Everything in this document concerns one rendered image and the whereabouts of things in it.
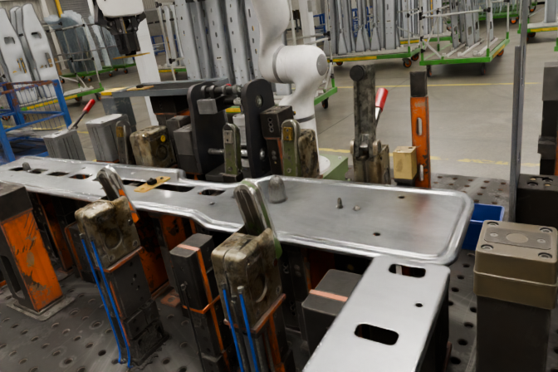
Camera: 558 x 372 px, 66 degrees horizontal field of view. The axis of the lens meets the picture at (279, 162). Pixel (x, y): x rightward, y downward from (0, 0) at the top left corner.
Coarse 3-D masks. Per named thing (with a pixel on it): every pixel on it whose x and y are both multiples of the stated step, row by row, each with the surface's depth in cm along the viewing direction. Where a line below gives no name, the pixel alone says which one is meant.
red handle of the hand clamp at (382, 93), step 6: (378, 90) 90; (384, 90) 89; (378, 96) 88; (384, 96) 88; (378, 102) 87; (384, 102) 88; (378, 108) 87; (378, 114) 86; (378, 120) 86; (366, 138) 83; (360, 144) 83; (366, 144) 82; (366, 150) 83
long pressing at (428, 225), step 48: (48, 192) 106; (96, 192) 99; (192, 192) 91; (288, 192) 83; (336, 192) 80; (384, 192) 77; (432, 192) 74; (288, 240) 67; (336, 240) 64; (384, 240) 62; (432, 240) 60
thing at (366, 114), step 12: (360, 72) 77; (372, 72) 79; (360, 84) 81; (372, 84) 79; (360, 96) 81; (372, 96) 80; (360, 108) 82; (372, 108) 80; (360, 120) 82; (372, 120) 80; (360, 132) 83; (372, 132) 81; (372, 144) 81; (372, 156) 82
